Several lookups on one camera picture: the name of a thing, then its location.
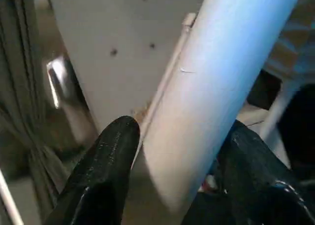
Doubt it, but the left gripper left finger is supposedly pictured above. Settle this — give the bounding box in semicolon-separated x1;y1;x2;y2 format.
45;115;141;225

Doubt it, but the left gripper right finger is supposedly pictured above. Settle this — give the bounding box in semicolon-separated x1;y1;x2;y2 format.
191;119;315;225

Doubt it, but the white plastic table leg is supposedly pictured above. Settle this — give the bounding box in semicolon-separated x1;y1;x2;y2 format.
141;0;304;211

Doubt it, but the grey curtain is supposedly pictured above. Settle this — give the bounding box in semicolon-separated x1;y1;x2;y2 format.
0;0;64;211

